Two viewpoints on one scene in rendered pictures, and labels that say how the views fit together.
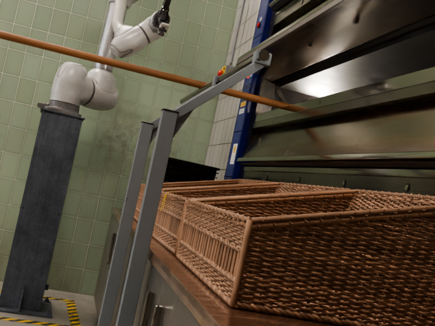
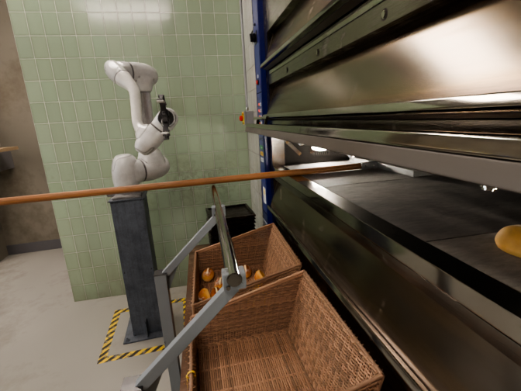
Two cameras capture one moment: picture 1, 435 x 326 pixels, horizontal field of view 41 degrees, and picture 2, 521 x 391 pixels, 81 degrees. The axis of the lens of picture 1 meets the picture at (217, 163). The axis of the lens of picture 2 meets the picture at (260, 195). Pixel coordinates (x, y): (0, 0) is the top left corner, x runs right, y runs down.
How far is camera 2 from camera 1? 1.27 m
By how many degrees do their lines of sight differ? 18
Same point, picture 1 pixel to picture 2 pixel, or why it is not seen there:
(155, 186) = not seen: outside the picture
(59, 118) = (125, 203)
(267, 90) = (277, 143)
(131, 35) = (147, 136)
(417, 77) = (479, 305)
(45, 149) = (124, 229)
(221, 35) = (236, 80)
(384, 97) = (412, 278)
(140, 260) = not seen: outside the picture
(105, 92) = (156, 167)
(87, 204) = (178, 230)
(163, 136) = not seen: outside the picture
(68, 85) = (122, 176)
